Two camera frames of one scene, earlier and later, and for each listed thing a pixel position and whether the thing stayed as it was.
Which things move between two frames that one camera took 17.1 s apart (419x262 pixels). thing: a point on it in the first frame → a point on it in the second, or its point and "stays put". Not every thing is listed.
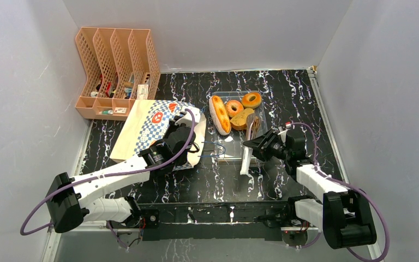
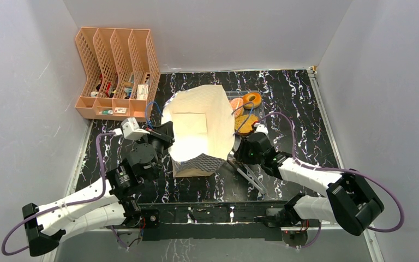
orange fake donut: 246,103 stays put
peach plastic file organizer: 121,66 stays put
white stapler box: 142,91 stays put
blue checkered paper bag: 138,123 → 203,120
